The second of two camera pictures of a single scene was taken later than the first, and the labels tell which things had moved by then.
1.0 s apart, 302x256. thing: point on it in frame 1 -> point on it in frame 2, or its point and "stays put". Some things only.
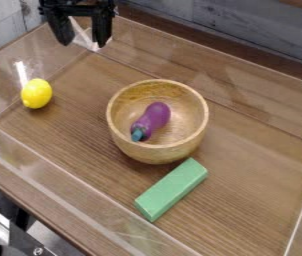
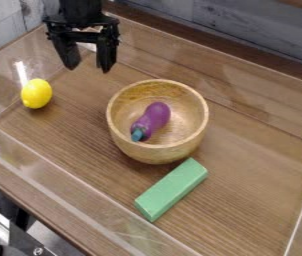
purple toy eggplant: [156, 117] stays put
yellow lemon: [37, 93] stays put
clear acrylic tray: [162, 146] stays put
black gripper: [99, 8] -> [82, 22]
